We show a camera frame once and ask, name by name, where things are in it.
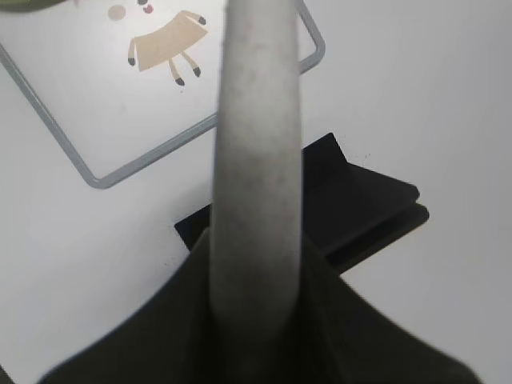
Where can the white deer cutting board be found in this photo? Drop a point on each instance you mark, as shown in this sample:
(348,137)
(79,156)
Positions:
(119,84)

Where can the black knife stand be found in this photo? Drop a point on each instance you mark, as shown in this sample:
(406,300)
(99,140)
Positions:
(360,208)

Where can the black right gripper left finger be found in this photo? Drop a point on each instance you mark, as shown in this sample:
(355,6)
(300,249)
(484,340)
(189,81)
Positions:
(171,339)

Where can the white-handled kitchen knife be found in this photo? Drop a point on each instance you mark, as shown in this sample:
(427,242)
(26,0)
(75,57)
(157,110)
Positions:
(258,118)

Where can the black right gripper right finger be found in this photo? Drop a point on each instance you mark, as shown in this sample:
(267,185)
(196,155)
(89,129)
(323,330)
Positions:
(336,336)

